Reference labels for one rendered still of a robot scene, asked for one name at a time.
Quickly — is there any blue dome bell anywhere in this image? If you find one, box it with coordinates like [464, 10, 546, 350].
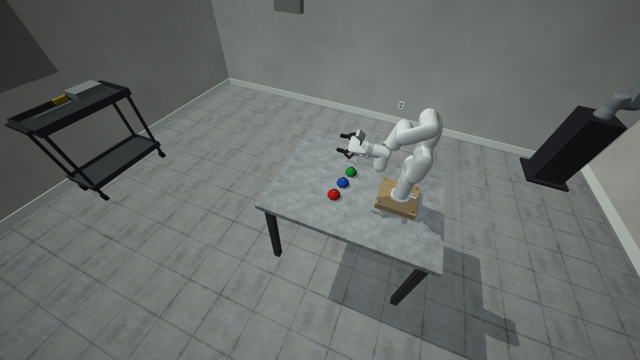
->
[337, 177, 349, 188]

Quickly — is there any red dome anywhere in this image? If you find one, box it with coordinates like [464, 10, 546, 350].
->
[327, 189, 340, 201]

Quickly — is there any green dome bell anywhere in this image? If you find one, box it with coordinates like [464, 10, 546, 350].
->
[345, 167, 357, 178]

